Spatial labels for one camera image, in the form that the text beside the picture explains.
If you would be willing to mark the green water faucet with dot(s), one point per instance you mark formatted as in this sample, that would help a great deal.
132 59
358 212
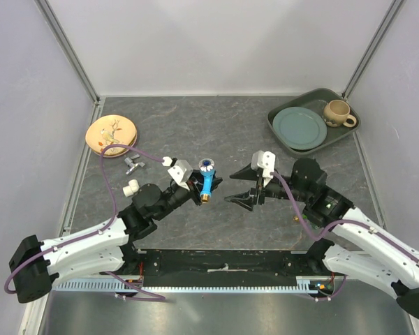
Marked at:
307 221

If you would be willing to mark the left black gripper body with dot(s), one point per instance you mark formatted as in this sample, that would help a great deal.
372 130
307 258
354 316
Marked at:
193 192

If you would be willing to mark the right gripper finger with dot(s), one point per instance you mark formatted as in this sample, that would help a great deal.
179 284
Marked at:
247 200
246 173

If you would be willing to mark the teal round plate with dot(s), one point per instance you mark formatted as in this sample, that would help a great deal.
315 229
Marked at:
300 128

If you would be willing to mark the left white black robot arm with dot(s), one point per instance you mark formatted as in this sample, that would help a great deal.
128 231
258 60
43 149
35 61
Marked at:
37 266

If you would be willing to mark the white pvc elbow left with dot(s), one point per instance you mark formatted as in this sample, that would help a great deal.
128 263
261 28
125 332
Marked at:
131 188

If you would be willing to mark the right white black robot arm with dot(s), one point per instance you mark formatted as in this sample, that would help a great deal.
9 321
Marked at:
346 241

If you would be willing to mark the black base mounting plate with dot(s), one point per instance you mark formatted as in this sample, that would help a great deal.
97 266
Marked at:
175 268

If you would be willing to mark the dark green rectangular tray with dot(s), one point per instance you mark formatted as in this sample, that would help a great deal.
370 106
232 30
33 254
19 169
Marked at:
314 100

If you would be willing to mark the orange bird pattern plate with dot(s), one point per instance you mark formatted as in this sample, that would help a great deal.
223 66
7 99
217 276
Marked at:
110 129

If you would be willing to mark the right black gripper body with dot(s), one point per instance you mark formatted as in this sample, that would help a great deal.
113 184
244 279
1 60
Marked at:
272 190

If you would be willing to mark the beige ceramic mug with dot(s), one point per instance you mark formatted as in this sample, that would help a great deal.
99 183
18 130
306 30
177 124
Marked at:
338 113

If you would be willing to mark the silver metal faucet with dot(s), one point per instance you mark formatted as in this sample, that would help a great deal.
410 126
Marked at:
133 164

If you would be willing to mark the blue water faucet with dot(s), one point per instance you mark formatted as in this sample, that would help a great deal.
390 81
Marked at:
207 170

